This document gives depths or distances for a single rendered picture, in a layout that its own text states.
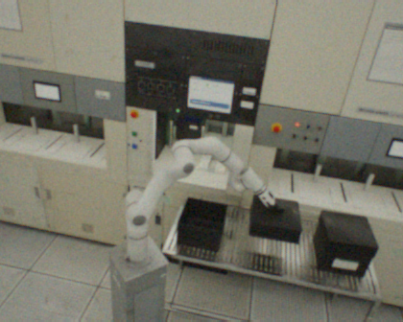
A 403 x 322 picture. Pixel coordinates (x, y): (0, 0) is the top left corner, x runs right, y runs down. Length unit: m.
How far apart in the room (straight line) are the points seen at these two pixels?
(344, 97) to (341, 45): 0.31
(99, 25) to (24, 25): 0.52
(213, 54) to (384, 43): 0.94
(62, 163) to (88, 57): 0.92
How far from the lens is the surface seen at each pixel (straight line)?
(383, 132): 2.46
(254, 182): 2.07
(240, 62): 2.25
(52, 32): 2.62
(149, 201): 1.92
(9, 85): 2.94
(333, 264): 2.36
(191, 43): 2.27
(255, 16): 2.19
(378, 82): 2.34
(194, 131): 3.04
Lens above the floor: 2.39
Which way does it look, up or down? 31 degrees down
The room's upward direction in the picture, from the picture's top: 6 degrees clockwise
